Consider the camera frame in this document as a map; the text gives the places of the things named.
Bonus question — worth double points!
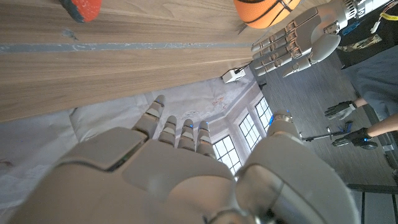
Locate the black power strip cable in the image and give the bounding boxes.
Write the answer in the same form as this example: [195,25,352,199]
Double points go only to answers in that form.
[234,63,253,75]

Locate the orange toy basketball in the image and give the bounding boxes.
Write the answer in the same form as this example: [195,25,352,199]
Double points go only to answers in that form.
[233,0,302,30]

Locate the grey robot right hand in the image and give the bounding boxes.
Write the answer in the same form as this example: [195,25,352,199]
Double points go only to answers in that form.
[6,95,361,224]

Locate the small red foam toy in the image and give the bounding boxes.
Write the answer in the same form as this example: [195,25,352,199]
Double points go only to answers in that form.
[58,0,103,24]

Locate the white power strip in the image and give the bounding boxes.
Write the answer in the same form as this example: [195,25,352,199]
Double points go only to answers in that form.
[221,67,246,84]

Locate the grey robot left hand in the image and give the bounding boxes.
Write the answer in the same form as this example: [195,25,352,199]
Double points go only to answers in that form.
[251,0,389,78]

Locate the person in grey shorts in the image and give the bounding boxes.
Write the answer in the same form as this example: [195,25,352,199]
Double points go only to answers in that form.
[324,0,398,150]

